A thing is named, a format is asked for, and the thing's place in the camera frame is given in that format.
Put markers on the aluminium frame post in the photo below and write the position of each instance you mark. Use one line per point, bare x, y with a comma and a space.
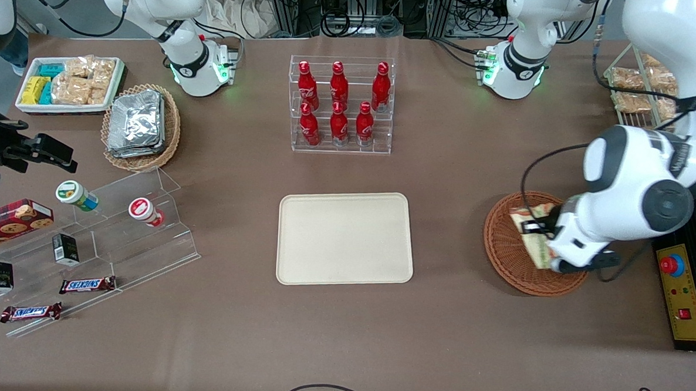
441, 11
284, 7

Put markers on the clear bag of rice crackers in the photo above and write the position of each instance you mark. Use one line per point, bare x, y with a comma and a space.
92, 68
79, 91

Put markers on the green lid yogurt cup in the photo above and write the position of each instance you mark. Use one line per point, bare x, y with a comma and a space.
73, 194

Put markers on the silver foil pack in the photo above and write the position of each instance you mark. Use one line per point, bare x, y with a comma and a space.
135, 118
138, 153

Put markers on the white rectangular snack tray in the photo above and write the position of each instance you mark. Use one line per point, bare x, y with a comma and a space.
29, 107

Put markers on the clear acrylic bottle rack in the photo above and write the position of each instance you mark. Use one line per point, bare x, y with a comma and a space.
350, 145

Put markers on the yellow snack packet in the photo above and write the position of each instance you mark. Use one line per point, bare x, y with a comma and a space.
34, 89

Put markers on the teal snack packet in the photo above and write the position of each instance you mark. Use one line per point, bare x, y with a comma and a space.
51, 70
46, 93

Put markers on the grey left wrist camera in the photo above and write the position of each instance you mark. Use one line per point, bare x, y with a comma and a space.
597, 262

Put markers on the tan oval wicker basket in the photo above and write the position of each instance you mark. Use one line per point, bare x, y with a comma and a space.
172, 129

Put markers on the clear acrylic stepped shelf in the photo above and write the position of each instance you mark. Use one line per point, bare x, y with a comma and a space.
117, 244

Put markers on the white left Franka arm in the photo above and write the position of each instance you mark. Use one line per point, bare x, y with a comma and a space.
637, 173

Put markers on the red emergency stop button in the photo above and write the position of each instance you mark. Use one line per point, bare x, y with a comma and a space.
671, 265

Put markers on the Snickers chocolate bar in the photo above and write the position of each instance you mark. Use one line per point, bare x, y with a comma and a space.
87, 284
30, 312

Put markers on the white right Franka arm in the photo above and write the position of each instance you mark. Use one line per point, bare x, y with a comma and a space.
186, 65

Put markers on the brown round wicker basket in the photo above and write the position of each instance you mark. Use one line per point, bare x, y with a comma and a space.
507, 255

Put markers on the beige cloth bag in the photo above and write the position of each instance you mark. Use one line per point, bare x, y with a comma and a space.
238, 11

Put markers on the beige plastic tray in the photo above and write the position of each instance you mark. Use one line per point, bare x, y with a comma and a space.
343, 239

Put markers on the triangular sandwich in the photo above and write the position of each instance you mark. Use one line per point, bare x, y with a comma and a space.
535, 250

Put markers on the red tartan cookie box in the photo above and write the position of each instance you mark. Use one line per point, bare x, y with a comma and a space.
9, 222

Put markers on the person in jeans white shoes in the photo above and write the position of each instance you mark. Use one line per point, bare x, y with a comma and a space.
16, 52

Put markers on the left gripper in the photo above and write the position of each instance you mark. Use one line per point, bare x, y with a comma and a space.
535, 228

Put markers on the red cola bottle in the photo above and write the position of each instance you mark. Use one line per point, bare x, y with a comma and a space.
339, 127
307, 85
380, 88
339, 84
364, 125
310, 128

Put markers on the red lid yogurt cup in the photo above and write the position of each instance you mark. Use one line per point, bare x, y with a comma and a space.
143, 210

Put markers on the black and yellow control box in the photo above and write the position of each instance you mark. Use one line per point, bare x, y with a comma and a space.
687, 304

